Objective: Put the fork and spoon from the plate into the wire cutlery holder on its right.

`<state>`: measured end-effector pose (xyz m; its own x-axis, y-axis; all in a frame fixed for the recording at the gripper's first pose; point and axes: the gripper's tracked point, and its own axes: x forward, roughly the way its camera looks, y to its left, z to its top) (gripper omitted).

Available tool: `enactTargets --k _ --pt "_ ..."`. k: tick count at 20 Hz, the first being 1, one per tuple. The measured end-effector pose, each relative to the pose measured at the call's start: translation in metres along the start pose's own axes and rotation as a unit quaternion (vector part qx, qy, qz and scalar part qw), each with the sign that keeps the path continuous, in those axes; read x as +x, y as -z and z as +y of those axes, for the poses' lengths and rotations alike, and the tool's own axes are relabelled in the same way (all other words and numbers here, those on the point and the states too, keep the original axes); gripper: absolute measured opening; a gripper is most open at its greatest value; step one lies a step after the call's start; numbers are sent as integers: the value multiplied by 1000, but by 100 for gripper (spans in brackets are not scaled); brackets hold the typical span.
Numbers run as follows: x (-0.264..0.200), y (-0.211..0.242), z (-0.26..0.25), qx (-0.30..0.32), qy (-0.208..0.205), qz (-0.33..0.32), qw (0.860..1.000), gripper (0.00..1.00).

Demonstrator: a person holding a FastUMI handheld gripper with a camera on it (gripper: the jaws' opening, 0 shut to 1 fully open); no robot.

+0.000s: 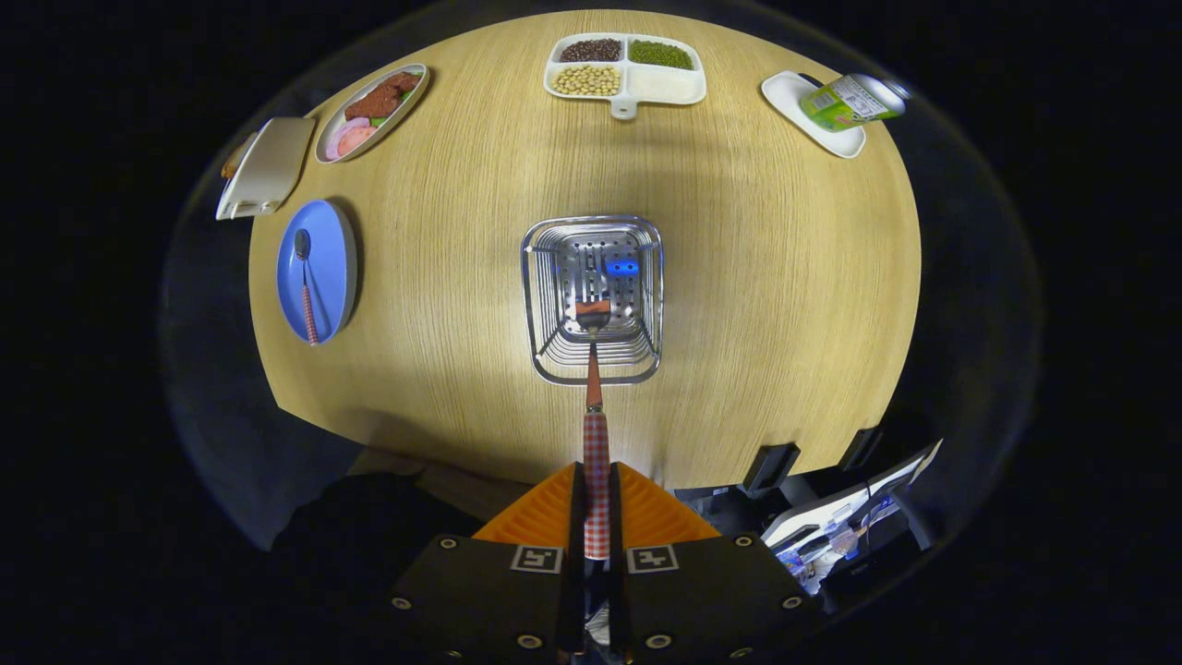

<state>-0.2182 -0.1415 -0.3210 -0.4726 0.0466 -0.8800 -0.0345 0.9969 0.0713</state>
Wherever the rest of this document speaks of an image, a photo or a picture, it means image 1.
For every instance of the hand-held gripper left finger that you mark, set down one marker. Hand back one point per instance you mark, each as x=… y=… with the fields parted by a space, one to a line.
x=489 y=591

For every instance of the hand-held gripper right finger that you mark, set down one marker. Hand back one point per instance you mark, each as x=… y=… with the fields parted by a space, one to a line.
x=711 y=591

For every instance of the black table clamp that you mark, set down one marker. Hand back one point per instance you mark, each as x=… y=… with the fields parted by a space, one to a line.
x=771 y=466
x=861 y=448

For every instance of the white-edged monitor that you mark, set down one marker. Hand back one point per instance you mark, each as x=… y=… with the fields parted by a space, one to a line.
x=831 y=508

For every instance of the blue round plate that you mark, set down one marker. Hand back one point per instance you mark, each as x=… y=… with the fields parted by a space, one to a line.
x=332 y=268

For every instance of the white toaster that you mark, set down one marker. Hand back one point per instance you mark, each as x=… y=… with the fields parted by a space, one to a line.
x=277 y=166

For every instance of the toast slice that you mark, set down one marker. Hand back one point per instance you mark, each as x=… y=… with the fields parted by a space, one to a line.
x=231 y=166

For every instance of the plate of sliced meat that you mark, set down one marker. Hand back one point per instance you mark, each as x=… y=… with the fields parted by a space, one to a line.
x=369 y=106

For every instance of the small white rectangular plate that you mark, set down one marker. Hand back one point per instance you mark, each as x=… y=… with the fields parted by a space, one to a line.
x=785 y=97

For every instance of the white divided tray with beans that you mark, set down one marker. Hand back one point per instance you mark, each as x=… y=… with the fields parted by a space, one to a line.
x=660 y=85

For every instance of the green drink can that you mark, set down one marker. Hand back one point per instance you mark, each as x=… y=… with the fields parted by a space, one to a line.
x=850 y=102

